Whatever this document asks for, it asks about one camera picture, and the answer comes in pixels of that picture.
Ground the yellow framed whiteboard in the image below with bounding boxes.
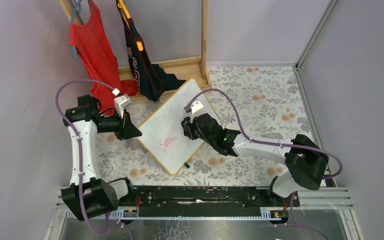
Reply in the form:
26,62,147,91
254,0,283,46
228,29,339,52
137,78,204,175

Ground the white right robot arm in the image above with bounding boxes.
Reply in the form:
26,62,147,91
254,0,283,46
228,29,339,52
181,113,329,200

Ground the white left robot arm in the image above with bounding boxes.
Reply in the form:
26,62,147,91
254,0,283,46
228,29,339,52
61,94,142,221

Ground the navy blue shirt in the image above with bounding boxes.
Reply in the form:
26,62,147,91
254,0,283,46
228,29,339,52
117,7,186,102

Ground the wooden clothes rack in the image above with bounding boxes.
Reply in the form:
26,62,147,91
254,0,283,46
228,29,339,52
58,0,212,103

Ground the floral table mat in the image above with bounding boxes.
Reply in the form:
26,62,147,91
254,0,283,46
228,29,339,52
96,66,312,186

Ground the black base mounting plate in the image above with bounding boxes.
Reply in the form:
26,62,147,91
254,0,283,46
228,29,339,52
104,185,301,219

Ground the red tank top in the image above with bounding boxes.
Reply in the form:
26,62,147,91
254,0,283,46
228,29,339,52
75,1,139,96

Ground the yellow clothes hanger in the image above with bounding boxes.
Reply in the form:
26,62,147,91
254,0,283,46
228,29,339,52
116,0,131,22

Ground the teal clothes hanger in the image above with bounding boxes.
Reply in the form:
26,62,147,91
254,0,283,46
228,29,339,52
69,0,82,61

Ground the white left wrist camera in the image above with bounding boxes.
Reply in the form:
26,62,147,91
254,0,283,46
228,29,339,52
111,88,132,119

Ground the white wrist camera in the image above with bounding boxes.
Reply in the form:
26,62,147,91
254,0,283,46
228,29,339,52
184,100,206,123
111,88,132,119

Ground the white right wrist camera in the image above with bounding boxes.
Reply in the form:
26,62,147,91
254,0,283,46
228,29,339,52
184,100,206,123

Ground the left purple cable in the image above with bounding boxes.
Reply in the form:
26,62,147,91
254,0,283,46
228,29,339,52
55,79,134,240

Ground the purple cable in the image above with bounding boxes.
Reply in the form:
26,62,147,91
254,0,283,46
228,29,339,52
55,79,134,240
184,88,344,240

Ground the aluminium frame rail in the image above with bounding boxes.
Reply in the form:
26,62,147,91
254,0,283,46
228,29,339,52
296,0,340,71

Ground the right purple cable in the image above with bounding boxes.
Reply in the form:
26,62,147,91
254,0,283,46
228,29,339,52
184,88,344,240

